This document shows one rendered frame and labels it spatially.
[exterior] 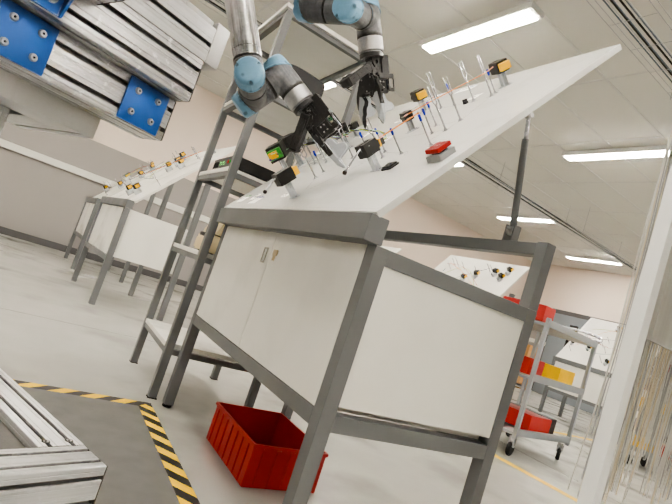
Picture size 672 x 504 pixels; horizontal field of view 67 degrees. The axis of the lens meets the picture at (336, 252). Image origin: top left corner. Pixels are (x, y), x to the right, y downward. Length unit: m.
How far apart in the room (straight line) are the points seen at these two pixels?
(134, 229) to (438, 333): 3.41
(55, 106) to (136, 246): 3.35
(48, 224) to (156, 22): 7.69
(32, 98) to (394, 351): 0.92
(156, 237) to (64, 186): 4.36
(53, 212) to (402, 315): 7.74
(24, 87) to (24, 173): 7.55
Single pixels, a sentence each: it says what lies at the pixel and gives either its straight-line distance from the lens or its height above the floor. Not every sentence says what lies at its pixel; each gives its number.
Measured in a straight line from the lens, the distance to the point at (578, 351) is 8.57.
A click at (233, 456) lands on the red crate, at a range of 1.84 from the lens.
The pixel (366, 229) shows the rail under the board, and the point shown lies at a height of 0.82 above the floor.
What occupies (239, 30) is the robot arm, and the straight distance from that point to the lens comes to 1.40.
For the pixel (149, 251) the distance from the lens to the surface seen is 4.45.
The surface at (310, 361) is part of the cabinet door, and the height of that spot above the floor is 0.49.
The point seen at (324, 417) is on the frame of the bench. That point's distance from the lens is 1.20.
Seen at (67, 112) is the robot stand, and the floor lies 0.83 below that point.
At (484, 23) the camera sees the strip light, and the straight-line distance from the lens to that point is 4.85.
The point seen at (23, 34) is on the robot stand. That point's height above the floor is 0.90.
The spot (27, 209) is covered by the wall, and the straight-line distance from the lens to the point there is 8.66.
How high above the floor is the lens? 0.66
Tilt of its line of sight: 5 degrees up
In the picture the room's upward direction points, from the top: 19 degrees clockwise
